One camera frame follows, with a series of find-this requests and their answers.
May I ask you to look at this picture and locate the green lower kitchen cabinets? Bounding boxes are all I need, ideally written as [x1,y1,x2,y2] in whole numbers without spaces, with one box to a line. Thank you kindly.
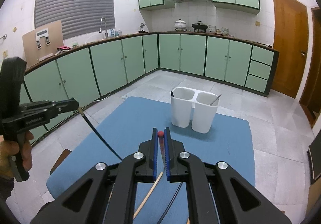
[19,31,280,144]

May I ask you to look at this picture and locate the red chopstick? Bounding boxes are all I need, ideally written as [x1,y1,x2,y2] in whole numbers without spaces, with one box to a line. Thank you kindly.
[157,131,166,171]

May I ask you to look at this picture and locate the white cooking pot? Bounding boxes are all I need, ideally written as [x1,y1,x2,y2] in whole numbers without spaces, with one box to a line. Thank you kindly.
[174,19,187,32]

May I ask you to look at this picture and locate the blue table cloth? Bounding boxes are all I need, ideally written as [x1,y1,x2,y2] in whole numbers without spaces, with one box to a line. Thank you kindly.
[47,97,255,223]

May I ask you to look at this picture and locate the brown wooden door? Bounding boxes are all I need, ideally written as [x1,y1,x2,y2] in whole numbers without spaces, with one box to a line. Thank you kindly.
[272,0,309,98]

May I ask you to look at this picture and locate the black glass cabinet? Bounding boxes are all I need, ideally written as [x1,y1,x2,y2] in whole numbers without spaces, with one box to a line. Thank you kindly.
[307,132,321,184]

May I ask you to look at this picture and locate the brown cardboard board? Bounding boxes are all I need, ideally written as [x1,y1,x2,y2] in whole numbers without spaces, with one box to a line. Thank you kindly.
[22,20,64,68]

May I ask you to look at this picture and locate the white double utensil holder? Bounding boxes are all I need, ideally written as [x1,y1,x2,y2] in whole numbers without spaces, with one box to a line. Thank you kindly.
[171,87,219,134]

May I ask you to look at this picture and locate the chrome kitchen faucet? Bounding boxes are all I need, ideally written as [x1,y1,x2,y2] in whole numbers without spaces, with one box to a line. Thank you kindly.
[98,17,109,39]

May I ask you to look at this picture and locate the black wok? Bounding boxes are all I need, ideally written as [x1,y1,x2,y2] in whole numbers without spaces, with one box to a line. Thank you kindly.
[192,21,208,33]

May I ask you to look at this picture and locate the brown wooden stool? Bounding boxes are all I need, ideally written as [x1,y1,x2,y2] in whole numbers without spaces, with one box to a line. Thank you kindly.
[50,149,72,175]

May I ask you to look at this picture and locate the open wooden doorway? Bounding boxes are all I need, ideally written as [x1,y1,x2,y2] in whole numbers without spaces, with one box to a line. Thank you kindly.
[299,7,320,127]

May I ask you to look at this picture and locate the light wooden chopstick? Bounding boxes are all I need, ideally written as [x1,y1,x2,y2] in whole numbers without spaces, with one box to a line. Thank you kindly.
[133,171,164,219]

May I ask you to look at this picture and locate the person's left hand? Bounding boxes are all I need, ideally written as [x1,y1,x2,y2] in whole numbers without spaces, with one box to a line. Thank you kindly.
[1,131,34,178]

